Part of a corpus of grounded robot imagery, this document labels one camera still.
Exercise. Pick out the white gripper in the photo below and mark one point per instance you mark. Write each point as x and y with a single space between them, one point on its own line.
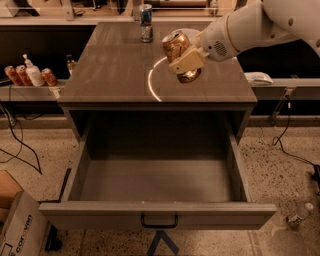
213 42

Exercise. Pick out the crushed orange soda can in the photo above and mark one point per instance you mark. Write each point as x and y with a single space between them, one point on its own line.
174 45

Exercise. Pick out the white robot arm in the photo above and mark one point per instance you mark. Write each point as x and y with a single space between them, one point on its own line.
262 23

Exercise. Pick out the blue silver energy drink can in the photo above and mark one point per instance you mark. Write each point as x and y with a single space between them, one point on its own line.
145 12

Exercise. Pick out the open grey top drawer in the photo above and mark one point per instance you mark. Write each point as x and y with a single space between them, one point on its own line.
158 164

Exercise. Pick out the red soda can right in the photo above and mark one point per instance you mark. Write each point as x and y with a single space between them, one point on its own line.
49 77

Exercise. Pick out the red soda can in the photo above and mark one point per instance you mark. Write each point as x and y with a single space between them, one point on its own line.
49 77
12 75
21 71

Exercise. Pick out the red soda can middle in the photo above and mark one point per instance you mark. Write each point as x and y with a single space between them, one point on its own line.
21 71

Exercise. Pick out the red soda can left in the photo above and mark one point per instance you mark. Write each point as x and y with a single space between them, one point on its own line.
12 75

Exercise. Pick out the white ceramic bowl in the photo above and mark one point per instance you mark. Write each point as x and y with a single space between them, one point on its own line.
189 32

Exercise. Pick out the folded white cloth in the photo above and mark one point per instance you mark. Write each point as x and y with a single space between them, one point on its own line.
258 78

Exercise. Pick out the grey wooden cabinet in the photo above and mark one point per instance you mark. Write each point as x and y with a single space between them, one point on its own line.
118 71

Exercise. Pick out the small glass bottle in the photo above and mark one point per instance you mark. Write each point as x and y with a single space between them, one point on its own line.
70 63

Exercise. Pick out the white pump soap bottle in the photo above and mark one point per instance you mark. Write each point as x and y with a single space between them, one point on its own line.
33 72

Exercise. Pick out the clear plastic water bottle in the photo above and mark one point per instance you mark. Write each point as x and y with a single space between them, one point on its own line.
301 213

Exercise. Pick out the low grey side shelf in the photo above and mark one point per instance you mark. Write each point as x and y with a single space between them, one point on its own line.
32 94

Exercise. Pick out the cardboard box with lettering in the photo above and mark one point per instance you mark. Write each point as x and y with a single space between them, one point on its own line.
22 225

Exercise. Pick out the black drawer handle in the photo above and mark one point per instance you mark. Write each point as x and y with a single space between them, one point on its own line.
159 222

